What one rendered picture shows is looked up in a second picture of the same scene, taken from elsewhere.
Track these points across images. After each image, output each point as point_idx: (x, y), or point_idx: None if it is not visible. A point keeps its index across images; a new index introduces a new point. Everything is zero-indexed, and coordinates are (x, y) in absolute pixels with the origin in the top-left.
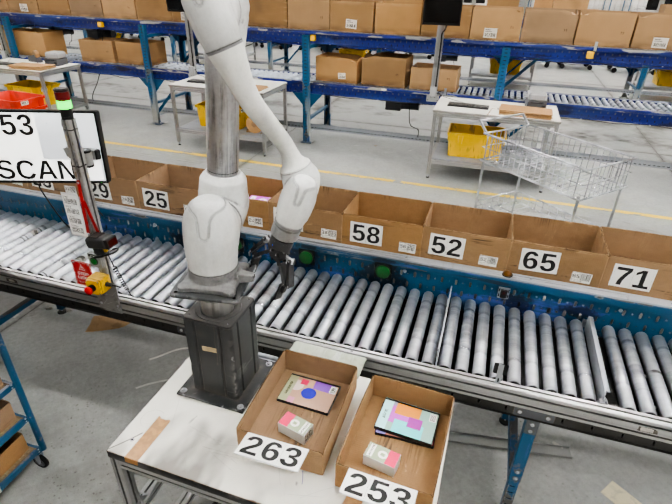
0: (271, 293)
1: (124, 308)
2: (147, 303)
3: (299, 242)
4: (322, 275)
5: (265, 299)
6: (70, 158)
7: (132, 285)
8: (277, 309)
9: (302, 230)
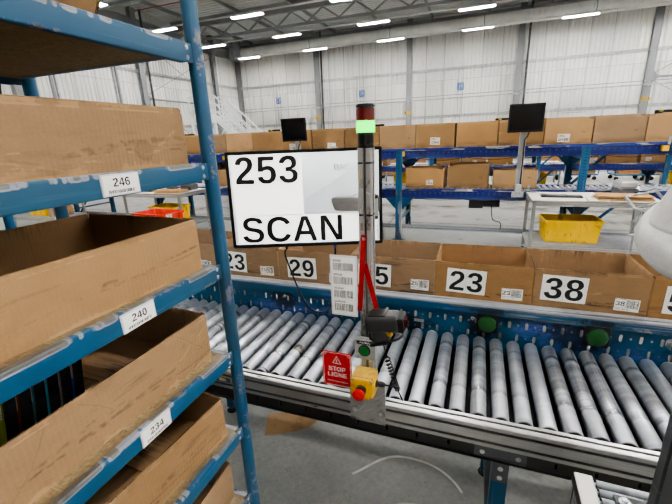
0: (588, 390)
1: (389, 417)
2: (429, 410)
3: (587, 318)
4: (629, 361)
5: (591, 400)
6: (359, 204)
7: (386, 382)
8: (623, 416)
9: (584, 302)
